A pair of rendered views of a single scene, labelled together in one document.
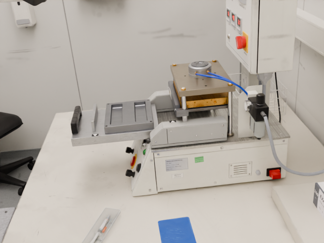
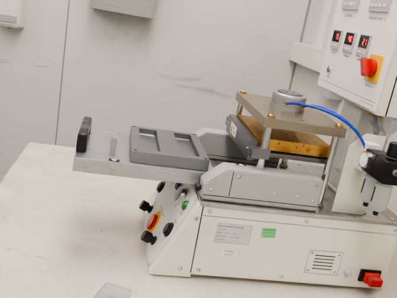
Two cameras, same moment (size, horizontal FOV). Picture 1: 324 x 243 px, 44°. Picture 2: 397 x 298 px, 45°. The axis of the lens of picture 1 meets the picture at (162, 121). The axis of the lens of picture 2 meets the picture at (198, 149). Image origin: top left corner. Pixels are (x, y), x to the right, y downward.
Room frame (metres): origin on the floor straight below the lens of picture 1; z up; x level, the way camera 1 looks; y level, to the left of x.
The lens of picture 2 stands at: (0.23, 0.20, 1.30)
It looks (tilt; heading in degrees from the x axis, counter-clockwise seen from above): 16 degrees down; 352
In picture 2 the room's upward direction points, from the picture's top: 10 degrees clockwise
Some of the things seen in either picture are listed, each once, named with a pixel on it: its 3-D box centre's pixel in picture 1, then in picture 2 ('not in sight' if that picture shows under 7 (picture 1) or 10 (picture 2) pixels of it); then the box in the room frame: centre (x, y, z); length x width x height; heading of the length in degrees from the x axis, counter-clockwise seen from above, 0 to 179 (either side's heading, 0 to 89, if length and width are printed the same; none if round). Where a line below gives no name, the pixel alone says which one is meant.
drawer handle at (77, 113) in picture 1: (76, 118); (84, 133); (1.27, 0.30, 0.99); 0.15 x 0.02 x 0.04; 3
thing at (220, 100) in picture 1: (200, 87); (282, 127); (1.29, -0.14, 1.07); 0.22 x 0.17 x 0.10; 3
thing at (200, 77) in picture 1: (210, 82); (299, 123); (1.28, -0.18, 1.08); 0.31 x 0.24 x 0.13; 3
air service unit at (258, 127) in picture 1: (255, 114); (376, 174); (1.08, -0.28, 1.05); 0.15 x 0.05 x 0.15; 3
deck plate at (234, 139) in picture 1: (210, 120); (282, 183); (1.30, -0.18, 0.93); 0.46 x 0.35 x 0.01; 93
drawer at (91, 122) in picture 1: (115, 119); (145, 148); (1.28, 0.16, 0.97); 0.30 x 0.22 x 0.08; 93
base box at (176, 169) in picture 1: (201, 145); (260, 219); (1.28, -0.14, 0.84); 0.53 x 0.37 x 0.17; 93
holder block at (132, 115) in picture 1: (128, 115); (166, 146); (1.28, 0.12, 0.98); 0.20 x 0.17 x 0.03; 3
